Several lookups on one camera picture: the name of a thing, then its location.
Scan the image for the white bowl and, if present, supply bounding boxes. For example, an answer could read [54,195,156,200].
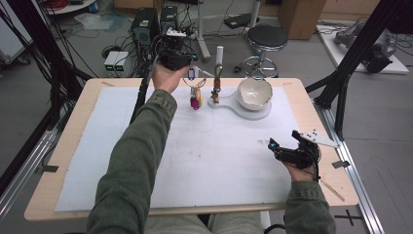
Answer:
[237,77,274,112]

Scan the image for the black metal frame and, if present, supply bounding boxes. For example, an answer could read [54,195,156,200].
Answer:
[305,0,413,141]
[0,0,94,196]

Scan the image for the silver floor rail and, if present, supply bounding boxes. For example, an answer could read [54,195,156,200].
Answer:
[0,130,58,225]
[313,98,386,234]

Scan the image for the white foam mat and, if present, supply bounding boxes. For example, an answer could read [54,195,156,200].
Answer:
[54,85,301,213]

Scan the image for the clear plastic sheet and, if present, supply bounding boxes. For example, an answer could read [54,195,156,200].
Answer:
[73,12,115,31]

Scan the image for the white power supply box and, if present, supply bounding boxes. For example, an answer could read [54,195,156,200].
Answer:
[114,51,131,73]
[103,51,120,73]

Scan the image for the black round stool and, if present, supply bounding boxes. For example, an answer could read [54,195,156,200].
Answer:
[242,24,289,79]

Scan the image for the key ring with coloured tags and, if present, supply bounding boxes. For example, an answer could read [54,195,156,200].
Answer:
[181,66,215,111]

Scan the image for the white desk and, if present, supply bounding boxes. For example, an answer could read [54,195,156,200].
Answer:
[195,0,261,63]

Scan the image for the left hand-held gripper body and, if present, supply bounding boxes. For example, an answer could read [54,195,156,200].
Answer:
[155,27,199,72]

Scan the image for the person's left hand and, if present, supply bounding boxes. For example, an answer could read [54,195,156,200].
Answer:
[151,62,191,95]

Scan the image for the white stand with hooks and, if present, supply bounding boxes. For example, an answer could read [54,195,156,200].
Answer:
[206,45,273,121]

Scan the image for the open cardboard box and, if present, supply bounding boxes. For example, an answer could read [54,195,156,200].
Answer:
[113,0,165,10]

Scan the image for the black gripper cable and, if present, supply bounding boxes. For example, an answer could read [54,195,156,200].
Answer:
[129,55,160,127]

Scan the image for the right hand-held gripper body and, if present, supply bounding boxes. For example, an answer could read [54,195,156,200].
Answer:
[276,129,340,171]

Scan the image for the person's right hand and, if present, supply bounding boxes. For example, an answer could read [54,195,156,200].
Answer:
[283,161,322,183]

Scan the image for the black flat device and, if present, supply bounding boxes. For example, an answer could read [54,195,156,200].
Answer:
[223,13,261,30]

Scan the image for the round white table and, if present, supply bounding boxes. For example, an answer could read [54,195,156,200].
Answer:
[45,0,98,16]

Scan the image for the black computer tower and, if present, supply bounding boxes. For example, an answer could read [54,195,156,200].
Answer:
[131,7,161,47]

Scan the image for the person's legs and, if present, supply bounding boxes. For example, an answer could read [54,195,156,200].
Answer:
[144,213,265,234]

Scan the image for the brown keychain with metal clip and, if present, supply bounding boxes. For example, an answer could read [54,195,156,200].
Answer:
[209,62,225,105]

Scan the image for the thin wooden stick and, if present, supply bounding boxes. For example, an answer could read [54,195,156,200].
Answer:
[319,177,346,203]

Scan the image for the white platform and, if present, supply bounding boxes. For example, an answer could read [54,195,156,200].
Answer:
[316,23,410,75]

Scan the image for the grey machine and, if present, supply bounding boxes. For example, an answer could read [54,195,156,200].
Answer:
[334,21,397,74]

